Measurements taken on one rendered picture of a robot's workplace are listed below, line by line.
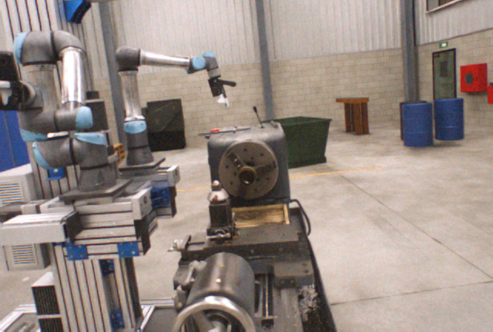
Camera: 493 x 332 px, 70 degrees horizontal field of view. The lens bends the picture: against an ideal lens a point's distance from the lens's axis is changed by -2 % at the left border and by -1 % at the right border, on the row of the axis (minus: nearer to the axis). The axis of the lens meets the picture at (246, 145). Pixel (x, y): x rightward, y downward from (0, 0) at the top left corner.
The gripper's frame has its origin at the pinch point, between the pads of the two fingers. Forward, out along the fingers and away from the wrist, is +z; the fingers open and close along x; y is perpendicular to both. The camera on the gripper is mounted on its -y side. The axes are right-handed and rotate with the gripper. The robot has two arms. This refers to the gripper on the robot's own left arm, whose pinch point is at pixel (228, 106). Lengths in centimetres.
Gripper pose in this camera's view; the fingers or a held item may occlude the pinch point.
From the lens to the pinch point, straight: 223.3
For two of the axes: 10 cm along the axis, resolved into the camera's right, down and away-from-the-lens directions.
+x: 1.2, 1.6, -9.8
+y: -9.5, 3.2, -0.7
